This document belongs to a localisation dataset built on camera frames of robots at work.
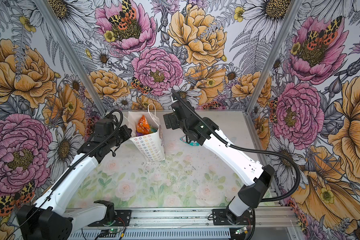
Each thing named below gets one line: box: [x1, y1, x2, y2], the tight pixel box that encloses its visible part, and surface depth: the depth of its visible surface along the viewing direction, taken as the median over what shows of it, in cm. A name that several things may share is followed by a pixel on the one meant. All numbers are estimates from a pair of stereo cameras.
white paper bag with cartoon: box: [127, 103, 166, 164], surface depth 84 cm
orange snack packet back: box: [136, 114, 151, 135], surface depth 87 cm
